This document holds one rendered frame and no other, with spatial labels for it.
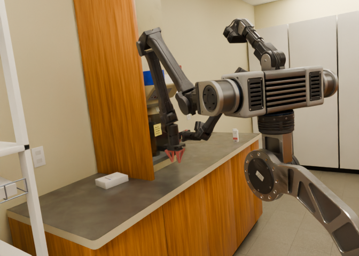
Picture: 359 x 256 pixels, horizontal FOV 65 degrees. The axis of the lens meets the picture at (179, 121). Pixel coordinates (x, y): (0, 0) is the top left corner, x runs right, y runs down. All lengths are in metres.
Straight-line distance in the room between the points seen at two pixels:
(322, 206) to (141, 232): 0.85
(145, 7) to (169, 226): 1.34
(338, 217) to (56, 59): 1.68
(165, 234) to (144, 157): 0.45
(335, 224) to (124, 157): 1.28
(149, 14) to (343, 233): 1.58
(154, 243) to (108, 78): 1.00
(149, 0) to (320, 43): 2.99
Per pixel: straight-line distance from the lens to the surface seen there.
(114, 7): 1.81
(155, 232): 1.56
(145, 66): 1.84
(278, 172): 1.06
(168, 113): 1.44
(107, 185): 1.73
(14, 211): 1.74
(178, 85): 1.16
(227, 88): 0.94
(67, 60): 1.99
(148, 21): 1.94
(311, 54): 4.49
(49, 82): 1.90
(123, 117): 1.78
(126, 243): 1.41
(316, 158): 4.67
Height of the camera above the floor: 1.52
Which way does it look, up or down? 8 degrees down
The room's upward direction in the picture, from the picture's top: 5 degrees counter-clockwise
